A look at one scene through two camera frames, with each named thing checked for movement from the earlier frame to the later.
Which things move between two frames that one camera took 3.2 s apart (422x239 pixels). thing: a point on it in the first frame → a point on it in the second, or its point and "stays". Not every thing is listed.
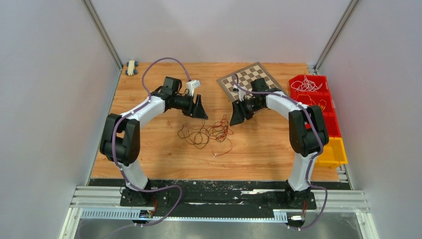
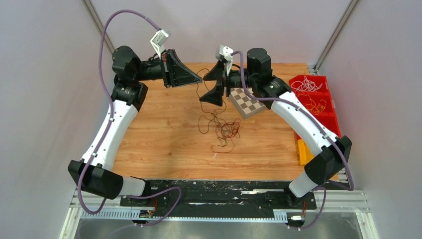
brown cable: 199,137 → 227,130
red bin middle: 323,99 stays
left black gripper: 199,112 → 174,72
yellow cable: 322,104 stays
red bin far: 309,85 stays
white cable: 306,85 stays
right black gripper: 239,113 → 214,96
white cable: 306,85 stays
